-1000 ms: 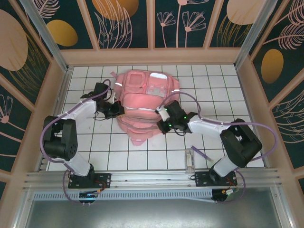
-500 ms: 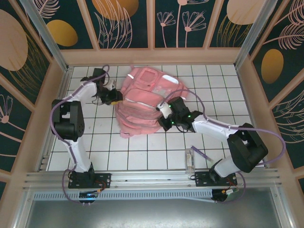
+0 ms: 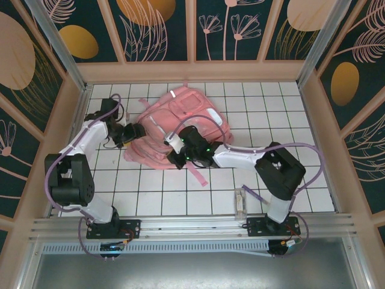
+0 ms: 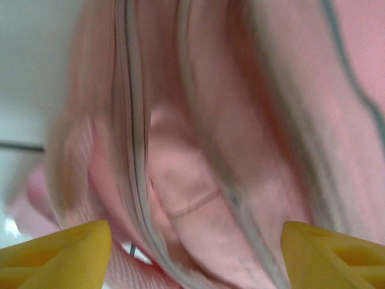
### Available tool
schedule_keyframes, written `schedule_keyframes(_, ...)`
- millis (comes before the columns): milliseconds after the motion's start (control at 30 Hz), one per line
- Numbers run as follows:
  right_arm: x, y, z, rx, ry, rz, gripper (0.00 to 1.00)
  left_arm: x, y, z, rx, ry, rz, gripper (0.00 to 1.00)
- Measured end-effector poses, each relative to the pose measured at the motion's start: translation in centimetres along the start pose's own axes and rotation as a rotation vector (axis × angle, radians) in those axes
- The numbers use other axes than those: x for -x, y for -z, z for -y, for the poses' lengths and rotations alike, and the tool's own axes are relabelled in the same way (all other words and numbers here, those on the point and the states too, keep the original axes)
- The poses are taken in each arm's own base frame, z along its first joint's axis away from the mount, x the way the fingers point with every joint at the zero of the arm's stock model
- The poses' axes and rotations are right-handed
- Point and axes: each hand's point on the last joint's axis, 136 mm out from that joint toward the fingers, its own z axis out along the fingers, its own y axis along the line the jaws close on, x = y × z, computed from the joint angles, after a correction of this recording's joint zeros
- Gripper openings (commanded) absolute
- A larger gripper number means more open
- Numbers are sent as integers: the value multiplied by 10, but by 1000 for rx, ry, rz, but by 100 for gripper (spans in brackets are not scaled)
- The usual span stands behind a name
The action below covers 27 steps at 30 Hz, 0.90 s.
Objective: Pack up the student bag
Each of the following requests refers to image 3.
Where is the pink student backpack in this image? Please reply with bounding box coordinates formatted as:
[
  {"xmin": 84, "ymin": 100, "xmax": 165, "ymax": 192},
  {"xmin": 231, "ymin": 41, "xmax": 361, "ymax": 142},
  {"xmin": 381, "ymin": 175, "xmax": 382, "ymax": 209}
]
[{"xmin": 123, "ymin": 80, "xmax": 235, "ymax": 188}]

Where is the purple pen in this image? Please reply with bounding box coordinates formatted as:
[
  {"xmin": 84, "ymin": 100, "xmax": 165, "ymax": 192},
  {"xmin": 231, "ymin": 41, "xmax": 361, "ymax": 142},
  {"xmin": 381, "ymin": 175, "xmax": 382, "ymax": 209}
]
[{"xmin": 242, "ymin": 184, "xmax": 267, "ymax": 205}]

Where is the clear plastic pencil case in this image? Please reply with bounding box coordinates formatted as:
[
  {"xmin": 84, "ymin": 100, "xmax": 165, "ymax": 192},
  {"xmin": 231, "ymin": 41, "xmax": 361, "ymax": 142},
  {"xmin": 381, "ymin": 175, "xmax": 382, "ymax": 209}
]
[{"xmin": 233, "ymin": 188, "xmax": 249, "ymax": 219}]

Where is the grey metal sheet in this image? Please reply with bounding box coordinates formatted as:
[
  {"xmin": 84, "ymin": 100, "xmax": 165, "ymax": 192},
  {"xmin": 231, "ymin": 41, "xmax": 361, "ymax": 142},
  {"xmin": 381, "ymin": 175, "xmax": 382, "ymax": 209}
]
[{"xmin": 17, "ymin": 252, "xmax": 374, "ymax": 289}]

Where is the aluminium side rail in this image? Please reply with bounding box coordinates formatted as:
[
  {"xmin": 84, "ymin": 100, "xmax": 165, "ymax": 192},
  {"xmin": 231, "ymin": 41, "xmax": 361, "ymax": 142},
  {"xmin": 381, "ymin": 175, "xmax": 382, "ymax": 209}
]
[
  {"xmin": 299, "ymin": 84, "xmax": 345, "ymax": 213},
  {"xmin": 45, "ymin": 85, "xmax": 93, "ymax": 217}
]

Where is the aluminium mounting rail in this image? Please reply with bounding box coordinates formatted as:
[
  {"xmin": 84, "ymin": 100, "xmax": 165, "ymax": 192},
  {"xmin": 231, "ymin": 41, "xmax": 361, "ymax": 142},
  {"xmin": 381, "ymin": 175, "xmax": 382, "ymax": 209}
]
[{"xmin": 28, "ymin": 213, "xmax": 360, "ymax": 241}]

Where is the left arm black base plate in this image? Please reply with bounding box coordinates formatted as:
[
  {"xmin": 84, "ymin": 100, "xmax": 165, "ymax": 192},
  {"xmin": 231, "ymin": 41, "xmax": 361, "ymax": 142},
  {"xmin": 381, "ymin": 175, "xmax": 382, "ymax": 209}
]
[{"xmin": 86, "ymin": 219, "xmax": 141, "ymax": 240}]

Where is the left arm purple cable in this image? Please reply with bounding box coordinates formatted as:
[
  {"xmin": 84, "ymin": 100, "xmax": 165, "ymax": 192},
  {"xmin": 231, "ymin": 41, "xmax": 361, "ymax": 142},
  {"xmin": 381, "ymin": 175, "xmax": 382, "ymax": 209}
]
[{"xmin": 44, "ymin": 93, "xmax": 126, "ymax": 261}]

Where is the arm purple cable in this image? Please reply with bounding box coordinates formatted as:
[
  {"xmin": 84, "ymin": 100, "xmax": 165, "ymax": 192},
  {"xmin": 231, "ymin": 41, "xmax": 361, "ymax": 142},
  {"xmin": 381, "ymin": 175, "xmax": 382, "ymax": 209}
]
[
  {"xmin": 44, "ymin": 93, "xmax": 126, "ymax": 261},
  {"xmin": 168, "ymin": 113, "xmax": 325, "ymax": 259}
]

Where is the grey slotted cable duct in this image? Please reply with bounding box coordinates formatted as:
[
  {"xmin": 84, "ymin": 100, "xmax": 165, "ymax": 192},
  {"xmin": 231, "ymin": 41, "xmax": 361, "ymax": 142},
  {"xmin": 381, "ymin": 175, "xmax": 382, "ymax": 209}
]
[{"xmin": 42, "ymin": 239, "xmax": 271, "ymax": 256}]

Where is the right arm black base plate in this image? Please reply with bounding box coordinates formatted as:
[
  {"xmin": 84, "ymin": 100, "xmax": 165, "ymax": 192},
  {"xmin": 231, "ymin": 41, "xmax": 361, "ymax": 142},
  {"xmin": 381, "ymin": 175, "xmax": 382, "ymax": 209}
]
[{"xmin": 246, "ymin": 217, "xmax": 301, "ymax": 238}]

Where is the aluminium frame post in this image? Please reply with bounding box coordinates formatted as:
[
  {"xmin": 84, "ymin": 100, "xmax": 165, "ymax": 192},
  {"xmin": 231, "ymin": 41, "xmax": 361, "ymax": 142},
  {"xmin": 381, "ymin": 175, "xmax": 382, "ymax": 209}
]
[
  {"xmin": 25, "ymin": 0, "xmax": 90, "ymax": 93},
  {"xmin": 296, "ymin": 0, "xmax": 357, "ymax": 88}
]

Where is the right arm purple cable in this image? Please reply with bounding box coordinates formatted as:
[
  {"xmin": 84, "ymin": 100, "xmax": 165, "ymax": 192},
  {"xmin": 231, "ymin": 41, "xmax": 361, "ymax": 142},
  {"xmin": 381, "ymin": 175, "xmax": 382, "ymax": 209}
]
[{"xmin": 168, "ymin": 113, "xmax": 325, "ymax": 259}]

